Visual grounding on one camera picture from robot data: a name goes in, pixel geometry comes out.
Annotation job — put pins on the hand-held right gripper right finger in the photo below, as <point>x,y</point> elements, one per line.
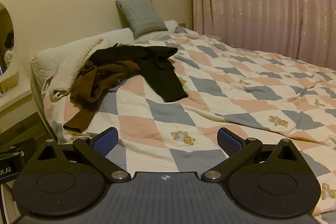
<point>229,142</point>

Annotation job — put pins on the oval wall mirror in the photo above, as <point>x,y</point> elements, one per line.
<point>6,37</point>

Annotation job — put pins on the grey square pillow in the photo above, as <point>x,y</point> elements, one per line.
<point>143,15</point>

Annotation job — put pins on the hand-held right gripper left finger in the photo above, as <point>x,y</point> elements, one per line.
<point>106,142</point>

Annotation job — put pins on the wall power outlet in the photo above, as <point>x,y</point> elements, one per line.
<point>19,127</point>

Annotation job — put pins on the cream textured blanket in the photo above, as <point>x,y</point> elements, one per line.
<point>73,61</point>

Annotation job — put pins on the white padded headboard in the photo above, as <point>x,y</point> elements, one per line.
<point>52,56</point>

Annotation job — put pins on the black garment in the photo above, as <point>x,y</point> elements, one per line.
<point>157,66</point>

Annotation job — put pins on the white vanity table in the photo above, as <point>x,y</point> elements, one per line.
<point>13,98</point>

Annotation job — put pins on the white pillow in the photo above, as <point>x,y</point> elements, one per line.
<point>171,24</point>

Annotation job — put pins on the light blue cloth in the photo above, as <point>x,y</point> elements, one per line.
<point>118,83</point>

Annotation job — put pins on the brown garment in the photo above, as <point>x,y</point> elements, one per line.
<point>89,82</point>

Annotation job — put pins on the checkered bear print quilt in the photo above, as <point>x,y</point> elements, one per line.
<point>210,82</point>

